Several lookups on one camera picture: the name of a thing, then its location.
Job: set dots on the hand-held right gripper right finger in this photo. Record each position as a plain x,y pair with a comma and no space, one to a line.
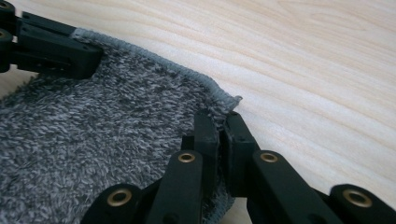
239,155

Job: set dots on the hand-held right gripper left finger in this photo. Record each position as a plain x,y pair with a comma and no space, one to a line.
207,140

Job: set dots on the grey towel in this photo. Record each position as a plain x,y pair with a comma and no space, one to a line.
93,130

